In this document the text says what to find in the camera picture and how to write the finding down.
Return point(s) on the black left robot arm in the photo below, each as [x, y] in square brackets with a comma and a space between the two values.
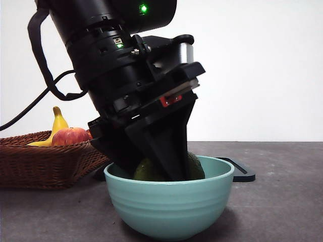
[101, 63]

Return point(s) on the teal ribbed bowl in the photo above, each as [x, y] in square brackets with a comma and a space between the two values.
[166, 209]

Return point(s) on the black rectangular tray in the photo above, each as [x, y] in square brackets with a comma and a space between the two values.
[244, 174]

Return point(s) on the brown wicker basket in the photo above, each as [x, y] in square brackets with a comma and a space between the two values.
[38, 169]

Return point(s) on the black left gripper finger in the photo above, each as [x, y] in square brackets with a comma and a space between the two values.
[169, 141]
[118, 148]

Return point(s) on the red yellow apple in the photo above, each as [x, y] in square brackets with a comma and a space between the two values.
[70, 136]

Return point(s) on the green avocado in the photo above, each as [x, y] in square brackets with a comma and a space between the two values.
[146, 172]

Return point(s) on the yellow banana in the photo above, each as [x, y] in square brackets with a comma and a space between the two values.
[60, 123]

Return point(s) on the pale grey left camera box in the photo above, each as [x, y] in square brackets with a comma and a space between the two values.
[187, 53]

